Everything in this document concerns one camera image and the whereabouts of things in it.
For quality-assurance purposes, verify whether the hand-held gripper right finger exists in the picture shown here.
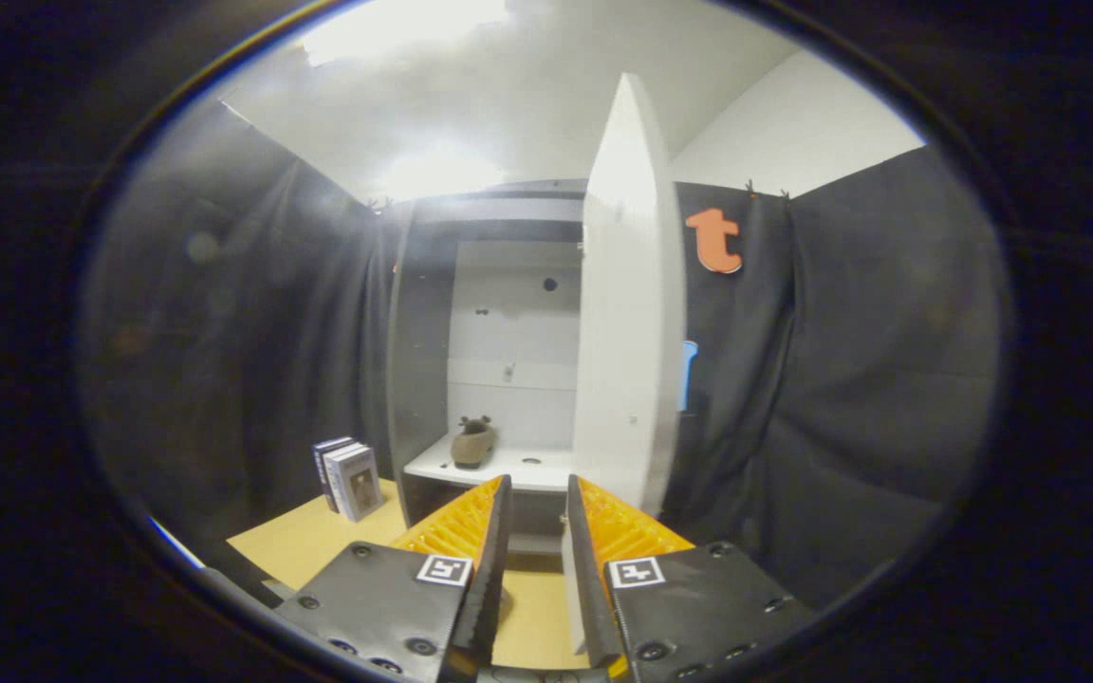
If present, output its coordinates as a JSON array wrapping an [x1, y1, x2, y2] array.
[[561, 474, 818, 683]]

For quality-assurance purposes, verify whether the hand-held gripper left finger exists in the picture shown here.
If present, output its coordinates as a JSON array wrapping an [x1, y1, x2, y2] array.
[[271, 474, 514, 683]]

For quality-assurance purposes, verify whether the brown fuzzy slipper shoe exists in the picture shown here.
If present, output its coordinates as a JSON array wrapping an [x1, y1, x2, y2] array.
[[451, 415, 498, 470]]

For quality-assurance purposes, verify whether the dark grey shoe cabinet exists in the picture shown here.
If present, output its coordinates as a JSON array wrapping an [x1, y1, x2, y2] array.
[[385, 178, 591, 557]]

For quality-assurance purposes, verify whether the white shoe cabinet door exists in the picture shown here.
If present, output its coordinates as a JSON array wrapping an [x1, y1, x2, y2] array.
[[561, 73, 690, 657]]

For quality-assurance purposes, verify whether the white cabinet shelf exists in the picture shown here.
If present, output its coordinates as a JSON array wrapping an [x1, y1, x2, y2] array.
[[402, 434, 574, 494]]

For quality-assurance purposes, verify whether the white picture book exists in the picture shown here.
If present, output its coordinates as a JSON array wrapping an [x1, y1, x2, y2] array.
[[325, 443, 384, 524]]

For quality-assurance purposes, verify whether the dark thin book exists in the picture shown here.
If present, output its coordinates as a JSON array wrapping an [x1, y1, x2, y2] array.
[[312, 436, 355, 513]]

